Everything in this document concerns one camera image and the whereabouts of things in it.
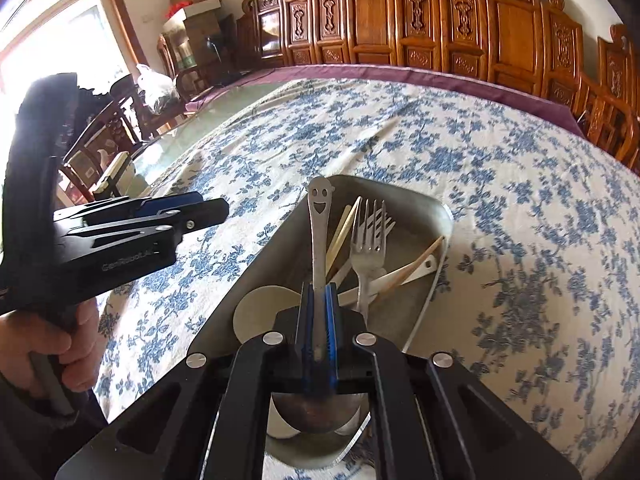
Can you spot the white plastic bag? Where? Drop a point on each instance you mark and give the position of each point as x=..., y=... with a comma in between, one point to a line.
x=157, y=91

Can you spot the white plastic spoon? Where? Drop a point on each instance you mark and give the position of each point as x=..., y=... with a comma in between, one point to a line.
x=320, y=410

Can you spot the blue floral tablecloth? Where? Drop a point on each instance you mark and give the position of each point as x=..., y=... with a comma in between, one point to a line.
x=538, y=295

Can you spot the stainless steel fork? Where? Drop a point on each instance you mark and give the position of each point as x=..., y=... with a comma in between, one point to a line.
x=367, y=248

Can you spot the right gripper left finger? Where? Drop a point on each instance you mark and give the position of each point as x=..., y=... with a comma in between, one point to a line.
x=294, y=363

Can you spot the dark wooden chopstick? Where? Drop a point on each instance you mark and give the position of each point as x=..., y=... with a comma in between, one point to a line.
x=410, y=269

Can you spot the carved wooden armchair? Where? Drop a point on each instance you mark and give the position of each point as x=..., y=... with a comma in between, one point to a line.
x=607, y=109

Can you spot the carved wooden sofa bench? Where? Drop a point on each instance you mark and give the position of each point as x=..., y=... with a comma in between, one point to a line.
x=531, y=46

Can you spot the white plastic rice paddle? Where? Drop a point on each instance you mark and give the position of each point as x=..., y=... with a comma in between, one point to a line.
x=257, y=310

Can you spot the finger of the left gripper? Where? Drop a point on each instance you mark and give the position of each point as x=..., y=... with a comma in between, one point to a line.
x=153, y=206
x=195, y=213

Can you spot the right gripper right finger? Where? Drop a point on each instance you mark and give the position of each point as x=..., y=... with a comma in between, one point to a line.
x=343, y=325

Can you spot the dark wooden dining chair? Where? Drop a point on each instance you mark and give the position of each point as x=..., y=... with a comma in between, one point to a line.
x=122, y=126

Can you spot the person's left hand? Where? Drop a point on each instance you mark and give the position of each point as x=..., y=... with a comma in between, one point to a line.
x=79, y=354

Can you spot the metal smiley handle spoon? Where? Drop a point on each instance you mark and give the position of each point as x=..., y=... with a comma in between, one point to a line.
x=319, y=203

